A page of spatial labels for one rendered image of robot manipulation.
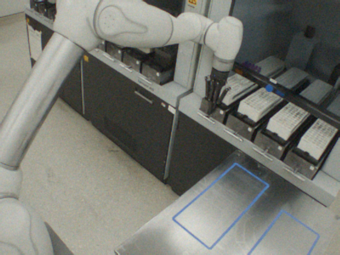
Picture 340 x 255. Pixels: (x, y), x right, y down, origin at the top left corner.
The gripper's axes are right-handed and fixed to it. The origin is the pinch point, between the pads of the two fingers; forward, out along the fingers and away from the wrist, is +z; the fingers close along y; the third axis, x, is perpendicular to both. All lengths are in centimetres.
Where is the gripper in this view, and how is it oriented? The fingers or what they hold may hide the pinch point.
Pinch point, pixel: (211, 107)
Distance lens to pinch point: 141.2
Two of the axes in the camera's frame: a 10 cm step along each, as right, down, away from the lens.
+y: -7.4, -5.0, 4.5
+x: -6.6, 3.9, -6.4
